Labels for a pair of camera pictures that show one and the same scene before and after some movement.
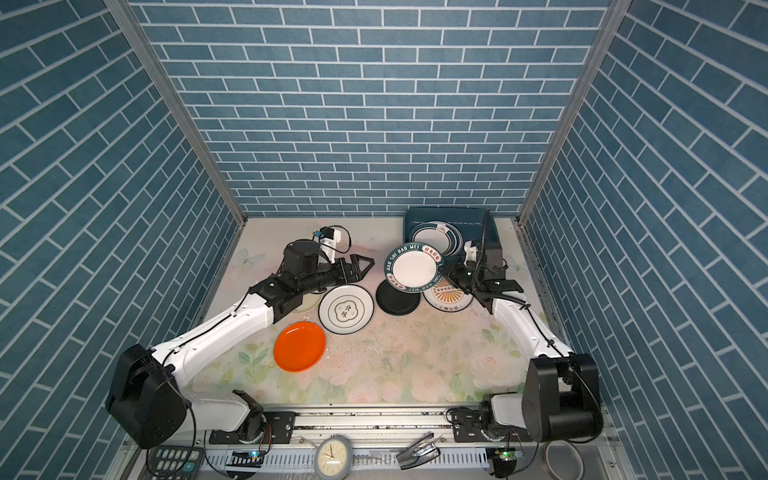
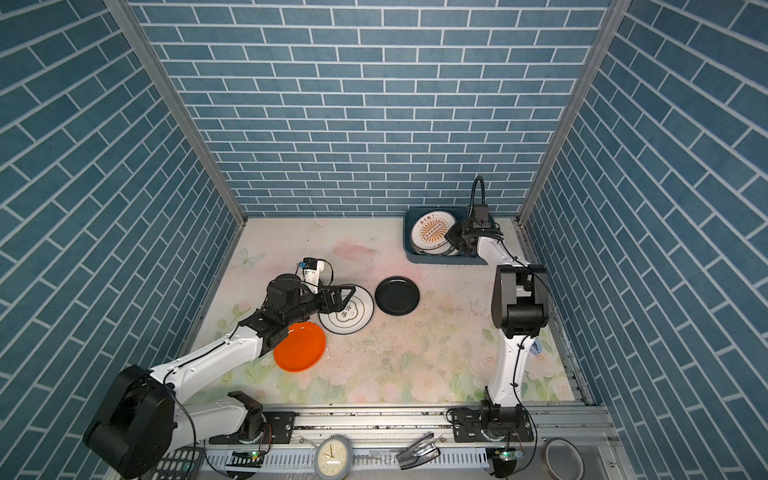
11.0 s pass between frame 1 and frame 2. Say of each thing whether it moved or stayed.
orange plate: stayed
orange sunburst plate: moved
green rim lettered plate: moved
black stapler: stayed
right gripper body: moved
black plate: stayed
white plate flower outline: stayed
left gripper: moved
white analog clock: stayed
